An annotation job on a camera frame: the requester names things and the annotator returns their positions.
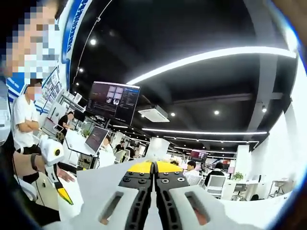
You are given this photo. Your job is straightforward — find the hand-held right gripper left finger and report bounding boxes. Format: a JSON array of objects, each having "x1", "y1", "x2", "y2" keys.
[{"x1": 45, "y1": 161, "x2": 154, "y2": 230}]

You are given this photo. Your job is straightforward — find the thin curved ceiling light strip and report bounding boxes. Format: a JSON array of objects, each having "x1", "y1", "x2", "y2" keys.
[{"x1": 141, "y1": 127, "x2": 267, "y2": 135}]

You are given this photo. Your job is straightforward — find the dark hanging display screen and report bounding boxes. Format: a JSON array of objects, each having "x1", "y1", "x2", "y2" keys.
[{"x1": 85, "y1": 80, "x2": 141, "y2": 126}]

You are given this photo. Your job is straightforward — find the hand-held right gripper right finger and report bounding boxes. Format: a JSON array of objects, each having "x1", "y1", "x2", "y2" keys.
[{"x1": 154, "y1": 161, "x2": 259, "y2": 230}]

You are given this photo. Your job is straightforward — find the metal sink stand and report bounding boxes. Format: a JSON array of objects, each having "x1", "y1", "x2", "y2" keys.
[{"x1": 268, "y1": 177, "x2": 291, "y2": 199}]

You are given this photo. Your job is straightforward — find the person's left hand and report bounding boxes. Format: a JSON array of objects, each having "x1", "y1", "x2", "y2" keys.
[{"x1": 35, "y1": 153, "x2": 76, "y2": 183}]

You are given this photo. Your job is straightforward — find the blue white wall display boards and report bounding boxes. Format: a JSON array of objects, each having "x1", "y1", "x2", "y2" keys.
[{"x1": 4, "y1": 0, "x2": 83, "y2": 115}]

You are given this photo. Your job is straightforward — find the red hanging display screen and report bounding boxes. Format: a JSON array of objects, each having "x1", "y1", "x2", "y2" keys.
[{"x1": 189, "y1": 149, "x2": 209, "y2": 161}]

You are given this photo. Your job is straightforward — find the ceiling air conditioner unit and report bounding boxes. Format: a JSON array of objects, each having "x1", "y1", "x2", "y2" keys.
[{"x1": 138, "y1": 105, "x2": 170, "y2": 123}]

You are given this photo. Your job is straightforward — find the black wrist strap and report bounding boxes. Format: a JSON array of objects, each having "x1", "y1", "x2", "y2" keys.
[{"x1": 30, "y1": 153, "x2": 39, "y2": 171}]

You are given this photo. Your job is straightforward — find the grey worn device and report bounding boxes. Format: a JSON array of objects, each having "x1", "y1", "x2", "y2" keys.
[{"x1": 13, "y1": 174, "x2": 38, "y2": 202}]

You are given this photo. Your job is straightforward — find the group of white office chairs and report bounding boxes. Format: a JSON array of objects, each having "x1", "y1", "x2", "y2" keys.
[{"x1": 112, "y1": 147, "x2": 243, "y2": 201}]

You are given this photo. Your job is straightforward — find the wide curved ceiling light strip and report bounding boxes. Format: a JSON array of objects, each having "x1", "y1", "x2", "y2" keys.
[{"x1": 126, "y1": 46, "x2": 297, "y2": 86}]

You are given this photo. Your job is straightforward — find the tilted monitor on stand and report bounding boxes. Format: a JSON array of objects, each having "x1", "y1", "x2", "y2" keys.
[{"x1": 85, "y1": 126, "x2": 110, "y2": 155}]

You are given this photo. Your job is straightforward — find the white shelf rack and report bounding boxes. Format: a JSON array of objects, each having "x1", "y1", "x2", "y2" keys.
[{"x1": 43, "y1": 91, "x2": 87, "y2": 135}]

